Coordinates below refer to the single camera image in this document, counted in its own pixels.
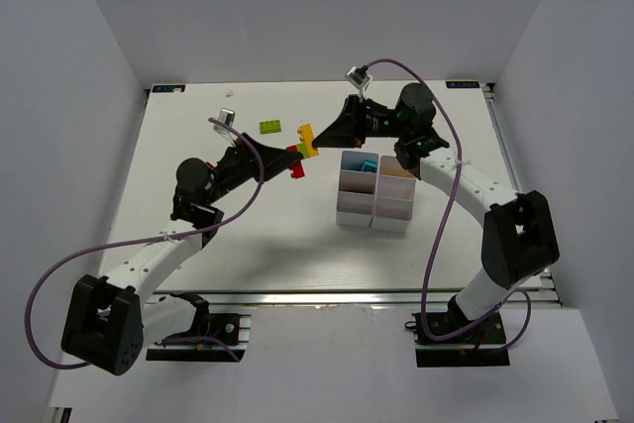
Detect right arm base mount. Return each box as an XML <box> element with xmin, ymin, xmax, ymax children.
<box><xmin>404</xmin><ymin>313</ymin><xmax>510</xmax><ymax>369</ymax></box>

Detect lime green lego brick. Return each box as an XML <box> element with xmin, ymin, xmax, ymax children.
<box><xmin>259</xmin><ymin>120</ymin><xmax>282</xmax><ymax>135</ymax></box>

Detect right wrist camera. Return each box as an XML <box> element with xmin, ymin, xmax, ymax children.
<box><xmin>346</xmin><ymin>65</ymin><xmax>372</xmax><ymax>98</ymax></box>

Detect left blue corner label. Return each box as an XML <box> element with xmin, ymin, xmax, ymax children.
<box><xmin>151</xmin><ymin>84</ymin><xmax>186</xmax><ymax>94</ymax></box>

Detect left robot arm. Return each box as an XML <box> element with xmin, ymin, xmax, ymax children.
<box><xmin>61</xmin><ymin>135</ymin><xmax>302</xmax><ymax>375</ymax></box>

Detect yellow lego brick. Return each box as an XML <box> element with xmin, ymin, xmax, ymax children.
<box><xmin>296</xmin><ymin>124</ymin><xmax>319</xmax><ymax>159</ymax></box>

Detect teal curved lego brick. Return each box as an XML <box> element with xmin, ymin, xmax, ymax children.
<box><xmin>361</xmin><ymin>160</ymin><xmax>378</xmax><ymax>173</ymax></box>

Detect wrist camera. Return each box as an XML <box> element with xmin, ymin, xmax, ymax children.
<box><xmin>346</xmin><ymin>65</ymin><xmax>372</xmax><ymax>98</ymax></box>
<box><xmin>213</xmin><ymin>108</ymin><xmax>236</xmax><ymax>145</ymax></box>

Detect red lego brick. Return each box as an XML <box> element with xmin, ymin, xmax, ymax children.
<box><xmin>286</xmin><ymin>144</ymin><xmax>307</xmax><ymax>179</ymax></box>

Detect right white divided container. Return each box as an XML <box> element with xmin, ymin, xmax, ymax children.
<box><xmin>370</xmin><ymin>156</ymin><xmax>417</xmax><ymax>233</ymax></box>

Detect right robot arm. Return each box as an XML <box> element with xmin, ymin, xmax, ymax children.
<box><xmin>312</xmin><ymin>82</ymin><xmax>560</xmax><ymax>327</ymax></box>

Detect aluminium rail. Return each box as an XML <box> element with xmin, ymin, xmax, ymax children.
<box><xmin>143</xmin><ymin>288</ymin><xmax>476</xmax><ymax>315</ymax></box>

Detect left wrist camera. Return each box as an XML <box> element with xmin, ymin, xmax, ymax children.
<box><xmin>213</xmin><ymin>108</ymin><xmax>236</xmax><ymax>145</ymax></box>

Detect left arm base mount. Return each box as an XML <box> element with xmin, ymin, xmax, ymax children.
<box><xmin>142</xmin><ymin>292</ymin><xmax>252</xmax><ymax>363</ymax></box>

